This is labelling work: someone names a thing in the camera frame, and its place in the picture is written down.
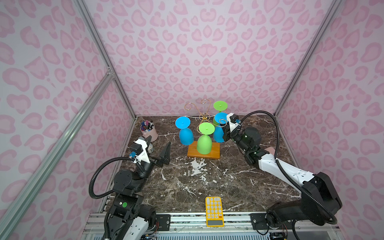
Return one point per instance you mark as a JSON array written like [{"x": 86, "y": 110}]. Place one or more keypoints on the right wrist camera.
[{"x": 233, "y": 121}]

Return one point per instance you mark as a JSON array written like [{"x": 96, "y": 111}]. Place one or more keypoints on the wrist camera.
[
  {"x": 233, "y": 121},
  {"x": 139, "y": 150}
]

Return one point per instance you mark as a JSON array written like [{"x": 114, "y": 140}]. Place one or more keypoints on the aluminium front rail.
[{"x": 228, "y": 226}]

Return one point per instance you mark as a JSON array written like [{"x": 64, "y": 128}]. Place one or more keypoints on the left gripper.
[{"x": 162, "y": 160}]

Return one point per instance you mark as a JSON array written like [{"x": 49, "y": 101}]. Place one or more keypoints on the back green wine glass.
[{"x": 221, "y": 107}]

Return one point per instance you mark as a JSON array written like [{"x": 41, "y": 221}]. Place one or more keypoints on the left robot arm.
[{"x": 128, "y": 218}]

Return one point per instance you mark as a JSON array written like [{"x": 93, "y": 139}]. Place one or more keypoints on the blue wine glass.
[
  {"x": 219, "y": 119},
  {"x": 186, "y": 135}
]

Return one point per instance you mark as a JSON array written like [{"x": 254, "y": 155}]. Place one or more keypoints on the orange wooden rack base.
[{"x": 213, "y": 154}]

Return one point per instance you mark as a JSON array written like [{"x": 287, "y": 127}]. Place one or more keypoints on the pink case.
[{"x": 271, "y": 150}]

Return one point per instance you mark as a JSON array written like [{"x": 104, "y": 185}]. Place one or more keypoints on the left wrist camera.
[{"x": 139, "y": 150}]

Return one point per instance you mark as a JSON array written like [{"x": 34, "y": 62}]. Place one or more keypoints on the pink metal pen bucket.
[{"x": 148, "y": 130}]

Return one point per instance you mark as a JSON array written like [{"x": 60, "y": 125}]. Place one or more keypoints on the green wine glass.
[
  {"x": 221, "y": 107},
  {"x": 205, "y": 141}
]

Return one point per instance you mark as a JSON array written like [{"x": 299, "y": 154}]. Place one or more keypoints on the gold wire glass rack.
[{"x": 206, "y": 112}]

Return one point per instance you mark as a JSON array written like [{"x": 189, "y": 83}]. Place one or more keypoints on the yellow calculator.
[{"x": 214, "y": 212}]

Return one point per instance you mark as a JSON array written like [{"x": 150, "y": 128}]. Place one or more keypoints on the front green wine glass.
[{"x": 205, "y": 141}]

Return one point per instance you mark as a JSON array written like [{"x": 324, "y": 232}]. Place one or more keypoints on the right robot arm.
[{"x": 319, "y": 201}]

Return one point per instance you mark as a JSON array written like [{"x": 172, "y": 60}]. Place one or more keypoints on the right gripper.
[{"x": 227, "y": 132}]

